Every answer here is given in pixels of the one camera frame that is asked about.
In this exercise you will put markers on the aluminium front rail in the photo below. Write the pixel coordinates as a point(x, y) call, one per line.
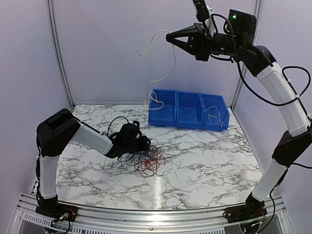
point(96, 220)

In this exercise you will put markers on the blue plastic bin left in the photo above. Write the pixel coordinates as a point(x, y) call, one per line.
point(162, 108)

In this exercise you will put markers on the blue plastic bin right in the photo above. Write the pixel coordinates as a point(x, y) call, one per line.
point(216, 113)

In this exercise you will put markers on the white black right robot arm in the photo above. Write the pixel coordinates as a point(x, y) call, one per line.
point(237, 43)

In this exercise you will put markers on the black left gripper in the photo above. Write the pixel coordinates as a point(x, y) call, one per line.
point(144, 145)

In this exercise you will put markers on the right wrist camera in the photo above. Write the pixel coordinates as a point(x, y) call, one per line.
point(204, 15)

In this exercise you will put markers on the aluminium frame post left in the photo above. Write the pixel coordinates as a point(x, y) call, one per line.
point(58, 53)

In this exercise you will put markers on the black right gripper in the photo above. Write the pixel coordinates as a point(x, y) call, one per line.
point(200, 41)

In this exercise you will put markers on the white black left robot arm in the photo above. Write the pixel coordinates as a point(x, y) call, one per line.
point(57, 131)

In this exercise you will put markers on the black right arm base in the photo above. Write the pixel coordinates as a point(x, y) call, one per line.
point(252, 209)

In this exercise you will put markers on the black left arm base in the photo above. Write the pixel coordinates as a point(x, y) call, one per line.
point(52, 208)

